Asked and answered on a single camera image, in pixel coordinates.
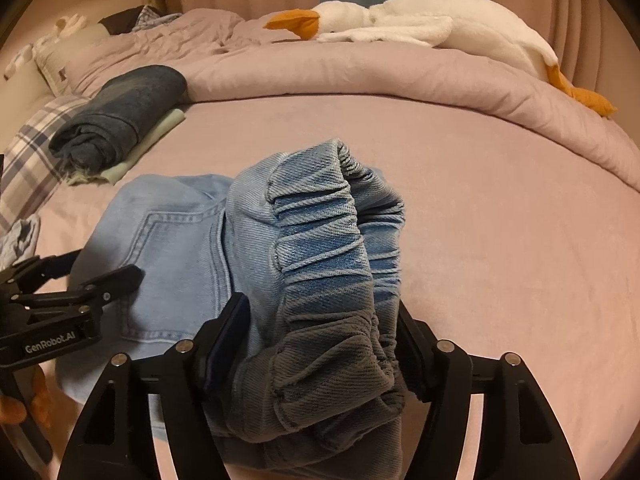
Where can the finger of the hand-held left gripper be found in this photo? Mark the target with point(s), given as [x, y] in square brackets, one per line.
[45, 265]
[115, 282]

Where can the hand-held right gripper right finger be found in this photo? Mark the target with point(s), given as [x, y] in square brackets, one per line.
[411, 355]

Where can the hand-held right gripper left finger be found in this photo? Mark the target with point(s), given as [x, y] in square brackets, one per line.
[227, 327]

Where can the light blue denim pants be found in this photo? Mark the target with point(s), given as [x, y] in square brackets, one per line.
[300, 260]

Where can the person's left hand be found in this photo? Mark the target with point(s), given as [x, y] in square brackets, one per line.
[15, 405]

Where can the blue patterned cloth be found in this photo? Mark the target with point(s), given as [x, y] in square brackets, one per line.
[20, 242]

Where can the plaid pillow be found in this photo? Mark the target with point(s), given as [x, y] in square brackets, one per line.
[30, 160]

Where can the folded light green cloth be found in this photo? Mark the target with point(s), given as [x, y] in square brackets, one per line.
[145, 142]

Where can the folded dark blue jeans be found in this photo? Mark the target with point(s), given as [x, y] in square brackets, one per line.
[120, 115]

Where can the beige pillow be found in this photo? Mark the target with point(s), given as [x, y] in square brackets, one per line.
[60, 62]

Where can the dark cloth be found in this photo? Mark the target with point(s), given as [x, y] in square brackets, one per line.
[120, 20]

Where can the blue checked shirt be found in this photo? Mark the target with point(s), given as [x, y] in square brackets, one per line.
[155, 17]

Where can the pink comforter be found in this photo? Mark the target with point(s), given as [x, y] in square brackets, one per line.
[350, 70]

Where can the white goose plush toy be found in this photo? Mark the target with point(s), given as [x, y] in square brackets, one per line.
[425, 25]

